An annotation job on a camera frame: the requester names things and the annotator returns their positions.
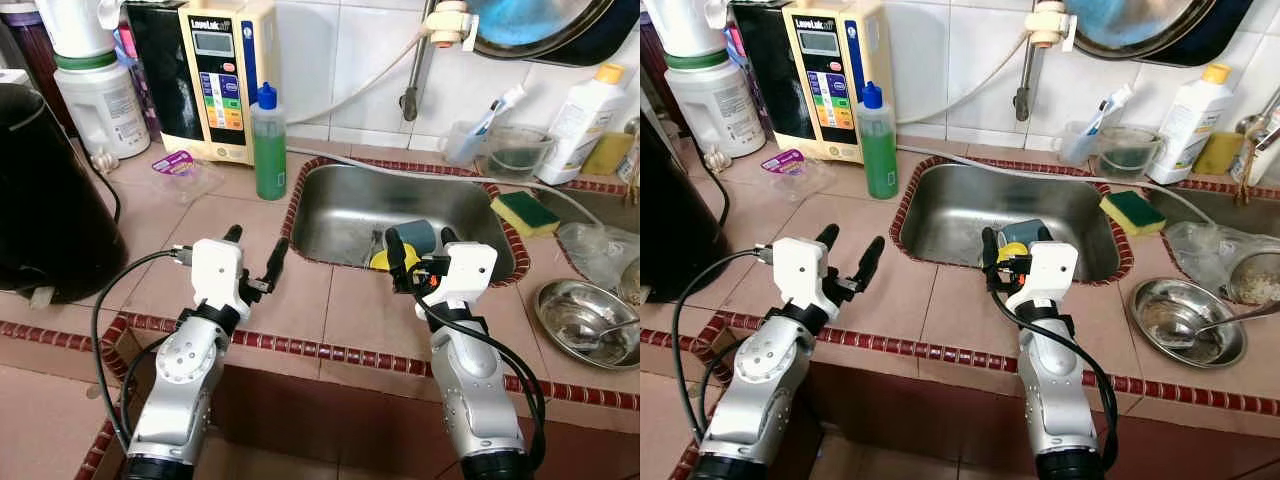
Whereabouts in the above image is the blue plastic cup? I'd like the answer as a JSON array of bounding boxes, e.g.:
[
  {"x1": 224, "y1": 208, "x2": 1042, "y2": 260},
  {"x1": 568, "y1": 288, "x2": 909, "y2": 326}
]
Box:
[
  {"x1": 395, "y1": 218, "x2": 439, "y2": 259},
  {"x1": 1000, "y1": 218, "x2": 1046, "y2": 251}
]

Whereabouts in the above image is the round steel plate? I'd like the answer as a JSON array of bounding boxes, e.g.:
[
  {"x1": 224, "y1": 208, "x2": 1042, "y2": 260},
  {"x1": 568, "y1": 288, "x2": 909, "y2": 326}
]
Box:
[
  {"x1": 1128, "y1": 278, "x2": 1248, "y2": 369},
  {"x1": 533, "y1": 278, "x2": 641, "y2": 371}
]

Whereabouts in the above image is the stainless steel sink basin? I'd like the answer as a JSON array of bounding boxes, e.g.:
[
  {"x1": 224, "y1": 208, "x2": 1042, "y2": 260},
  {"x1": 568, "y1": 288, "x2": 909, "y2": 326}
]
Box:
[
  {"x1": 285, "y1": 158, "x2": 526, "y2": 286},
  {"x1": 1145, "y1": 185, "x2": 1280, "y2": 306},
  {"x1": 540, "y1": 185, "x2": 641, "y2": 271},
  {"x1": 890, "y1": 158, "x2": 1136, "y2": 286}
]

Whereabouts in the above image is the clear tub purple label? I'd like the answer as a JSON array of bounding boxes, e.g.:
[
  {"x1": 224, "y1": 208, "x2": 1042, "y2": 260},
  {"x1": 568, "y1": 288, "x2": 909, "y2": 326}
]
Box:
[
  {"x1": 760, "y1": 150, "x2": 826, "y2": 201},
  {"x1": 152, "y1": 150, "x2": 216, "y2": 201}
]

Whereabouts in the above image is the yellow green scouring sponge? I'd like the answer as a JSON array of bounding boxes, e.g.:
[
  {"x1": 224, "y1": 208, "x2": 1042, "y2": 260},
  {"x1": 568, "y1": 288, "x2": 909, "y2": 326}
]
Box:
[
  {"x1": 490, "y1": 190, "x2": 561, "y2": 238},
  {"x1": 1100, "y1": 190, "x2": 1169, "y2": 238}
]

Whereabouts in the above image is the green dish soap bottle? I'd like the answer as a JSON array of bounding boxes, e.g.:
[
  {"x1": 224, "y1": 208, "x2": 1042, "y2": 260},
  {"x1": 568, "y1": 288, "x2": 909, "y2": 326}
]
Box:
[
  {"x1": 250, "y1": 82, "x2": 289, "y2": 201},
  {"x1": 858, "y1": 82, "x2": 899, "y2": 201}
]

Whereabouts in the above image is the small clear plastic cup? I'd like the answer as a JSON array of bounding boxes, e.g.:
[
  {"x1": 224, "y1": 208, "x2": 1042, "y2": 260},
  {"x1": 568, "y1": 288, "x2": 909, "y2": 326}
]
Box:
[
  {"x1": 1057, "y1": 120, "x2": 1104, "y2": 169},
  {"x1": 443, "y1": 120, "x2": 491, "y2": 169}
]

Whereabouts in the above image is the clear measuring cup green scrubber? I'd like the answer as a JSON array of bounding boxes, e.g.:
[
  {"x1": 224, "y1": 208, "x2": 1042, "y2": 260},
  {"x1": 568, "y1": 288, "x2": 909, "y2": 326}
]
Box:
[
  {"x1": 483, "y1": 125, "x2": 556, "y2": 183},
  {"x1": 1095, "y1": 125, "x2": 1166, "y2": 183}
]

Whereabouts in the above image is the clear plastic bag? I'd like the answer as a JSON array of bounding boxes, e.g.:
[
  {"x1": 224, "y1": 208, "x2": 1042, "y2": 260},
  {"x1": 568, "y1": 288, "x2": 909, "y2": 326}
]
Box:
[
  {"x1": 1165, "y1": 220, "x2": 1280, "y2": 291},
  {"x1": 555, "y1": 220, "x2": 641, "y2": 291}
]

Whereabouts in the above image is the blue white toothbrush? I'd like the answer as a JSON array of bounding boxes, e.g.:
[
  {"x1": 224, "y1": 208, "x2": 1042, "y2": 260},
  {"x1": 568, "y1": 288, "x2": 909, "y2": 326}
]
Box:
[
  {"x1": 470, "y1": 85, "x2": 526, "y2": 136},
  {"x1": 1085, "y1": 85, "x2": 1136, "y2": 136}
]

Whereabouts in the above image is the black electric kettle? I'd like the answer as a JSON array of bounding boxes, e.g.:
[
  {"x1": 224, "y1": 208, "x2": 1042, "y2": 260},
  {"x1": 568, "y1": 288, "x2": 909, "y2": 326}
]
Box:
[
  {"x1": 640, "y1": 95, "x2": 733, "y2": 303},
  {"x1": 0, "y1": 82, "x2": 129, "y2": 306}
]

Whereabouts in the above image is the cream water ionizer appliance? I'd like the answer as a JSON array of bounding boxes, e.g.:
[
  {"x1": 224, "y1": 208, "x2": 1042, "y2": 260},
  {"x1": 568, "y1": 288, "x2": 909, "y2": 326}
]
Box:
[
  {"x1": 730, "y1": 0, "x2": 894, "y2": 164},
  {"x1": 125, "y1": 0, "x2": 281, "y2": 166}
]

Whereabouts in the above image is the white jug green band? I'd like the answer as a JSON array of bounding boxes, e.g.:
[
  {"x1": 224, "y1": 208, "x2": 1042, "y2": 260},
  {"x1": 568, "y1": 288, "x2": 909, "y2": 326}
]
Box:
[
  {"x1": 648, "y1": 0, "x2": 769, "y2": 159},
  {"x1": 35, "y1": 0, "x2": 153, "y2": 159}
]

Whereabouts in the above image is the white bottle yellow cap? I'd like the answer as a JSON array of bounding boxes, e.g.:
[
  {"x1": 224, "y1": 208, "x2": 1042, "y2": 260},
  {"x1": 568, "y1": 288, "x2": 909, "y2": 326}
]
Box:
[
  {"x1": 537, "y1": 63, "x2": 629, "y2": 186},
  {"x1": 1147, "y1": 63, "x2": 1236, "y2": 186}
]

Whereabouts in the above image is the plain yellow sponge block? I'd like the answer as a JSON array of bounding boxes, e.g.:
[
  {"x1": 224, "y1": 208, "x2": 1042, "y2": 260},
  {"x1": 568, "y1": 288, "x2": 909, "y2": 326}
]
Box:
[
  {"x1": 583, "y1": 132, "x2": 636, "y2": 177},
  {"x1": 1193, "y1": 132, "x2": 1246, "y2": 177}
]

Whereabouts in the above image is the chrome sink faucet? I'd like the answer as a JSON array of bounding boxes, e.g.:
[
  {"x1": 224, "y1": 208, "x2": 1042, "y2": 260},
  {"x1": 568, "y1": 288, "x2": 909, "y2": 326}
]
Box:
[
  {"x1": 618, "y1": 115, "x2": 641, "y2": 191},
  {"x1": 1232, "y1": 85, "x2": 1280, "y2": 206}
]

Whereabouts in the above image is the hanging steel wok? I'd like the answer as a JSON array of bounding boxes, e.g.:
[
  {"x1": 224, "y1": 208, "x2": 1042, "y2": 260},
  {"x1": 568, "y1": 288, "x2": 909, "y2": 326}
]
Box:
[
  {"x1": 465, "y1": 0, "x2": 641, "y2": 68},
  {"x1": 1065, "y1": 0, "x2": 1266, "y2": 68}
]

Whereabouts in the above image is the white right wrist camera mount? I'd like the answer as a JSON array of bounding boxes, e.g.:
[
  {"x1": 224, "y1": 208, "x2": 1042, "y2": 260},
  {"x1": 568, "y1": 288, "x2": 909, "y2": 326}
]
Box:
[
  {"x1": 1005, "y1": 240, "x2": 1079, "y2": 316},
  {"x1": 425, "y1": 243, "x2": 499, "y2": 319}
]

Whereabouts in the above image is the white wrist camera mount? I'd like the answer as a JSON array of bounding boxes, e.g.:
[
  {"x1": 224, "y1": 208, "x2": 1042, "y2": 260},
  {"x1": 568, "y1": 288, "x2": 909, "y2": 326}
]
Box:
[
  {"x1": 425, "y1": 243, "x2": 499, "y2": 319},
  {"x1": 772, "y1": 238, "x2": 841, "y2": 323},
  {"x1": 1005, "y1": 240, "x2": 1079, "y2": 316},
  {"x1": 190, "y1": 238, "x2": 251, "y2": 323}
]

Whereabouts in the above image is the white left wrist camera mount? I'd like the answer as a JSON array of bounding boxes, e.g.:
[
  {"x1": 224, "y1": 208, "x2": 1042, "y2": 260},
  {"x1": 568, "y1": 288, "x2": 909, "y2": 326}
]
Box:
[
  {"x1": 772, "y1": 238, "x2": 841, "y2": 323},
  {"x1": 190, "y1": 238, "x2": 251, "y2": 323}
]

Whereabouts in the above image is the wall tap cream fitting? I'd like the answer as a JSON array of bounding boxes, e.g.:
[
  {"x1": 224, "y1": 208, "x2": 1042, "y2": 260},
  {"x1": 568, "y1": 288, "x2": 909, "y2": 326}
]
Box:
[
  {"x1": 1012, "y1": 0, "x2": 1076, "y2": 123},
  {"x1": 400, "y1": 0, "x2": 479, "y2": 123}
]

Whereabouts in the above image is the white water hose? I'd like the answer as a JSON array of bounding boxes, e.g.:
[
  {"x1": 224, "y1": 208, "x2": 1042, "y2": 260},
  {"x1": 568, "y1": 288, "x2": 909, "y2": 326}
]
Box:
[
  {"x1": 285, "y1": 35, "x2": 436, "y2": 126},
  {"x1": 895, "y1": 35, "x2": 1031, "y2": 126}
]

